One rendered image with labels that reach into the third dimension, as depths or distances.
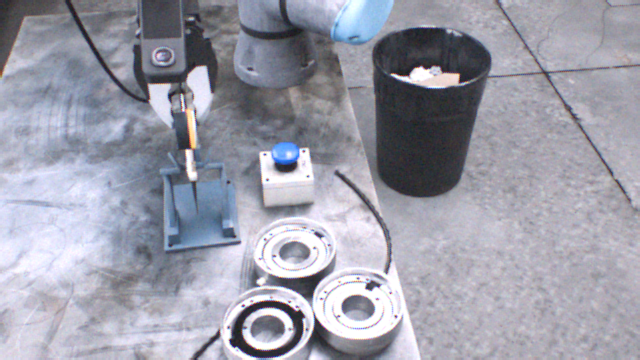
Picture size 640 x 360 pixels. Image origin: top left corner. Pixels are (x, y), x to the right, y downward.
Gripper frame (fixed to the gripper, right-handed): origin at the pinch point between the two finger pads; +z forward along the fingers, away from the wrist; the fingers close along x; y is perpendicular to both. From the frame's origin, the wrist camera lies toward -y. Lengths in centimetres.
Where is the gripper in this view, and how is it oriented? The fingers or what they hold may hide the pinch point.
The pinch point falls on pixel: (185, 120)
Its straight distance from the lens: 90.4
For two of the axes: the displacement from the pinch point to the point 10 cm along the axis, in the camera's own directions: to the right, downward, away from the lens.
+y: -1.7, -6.5, 7.4
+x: -9.8, 1.2, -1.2
